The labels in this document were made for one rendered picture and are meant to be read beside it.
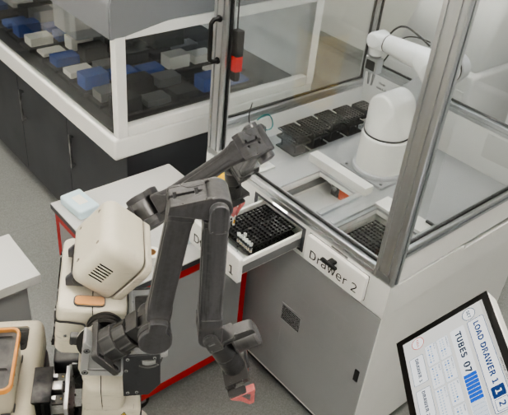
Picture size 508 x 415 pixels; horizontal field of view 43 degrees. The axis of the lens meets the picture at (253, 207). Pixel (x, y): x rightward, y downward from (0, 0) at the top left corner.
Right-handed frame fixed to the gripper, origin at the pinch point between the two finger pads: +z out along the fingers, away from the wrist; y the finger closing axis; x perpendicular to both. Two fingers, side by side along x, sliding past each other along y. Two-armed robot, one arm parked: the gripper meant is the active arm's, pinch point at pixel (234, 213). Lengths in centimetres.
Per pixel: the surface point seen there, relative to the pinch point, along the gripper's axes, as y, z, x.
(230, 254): -10.8, 4.1, -12.5
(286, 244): 12.6, 11.5, -14.6
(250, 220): 8.8, 9.0, 1.7
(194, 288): -14.4, 36.8, 8.3
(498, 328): 12, -21, -98
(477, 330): 11, -17, -94
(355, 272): 19.5, 7.7, -42.9
